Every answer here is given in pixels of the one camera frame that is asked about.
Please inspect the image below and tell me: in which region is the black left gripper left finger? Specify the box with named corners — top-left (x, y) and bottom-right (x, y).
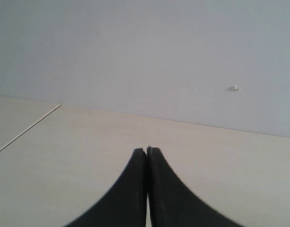
top-left (69, 148), bottom-right (147, 227)

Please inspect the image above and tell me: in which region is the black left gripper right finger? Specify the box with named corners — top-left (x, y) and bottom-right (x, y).
top-left (147, 147), bottom-right (240, 227)

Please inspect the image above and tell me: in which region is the small white wall plug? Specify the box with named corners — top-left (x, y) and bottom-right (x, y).
top-left (229, 85), bottom-right (240, 92)

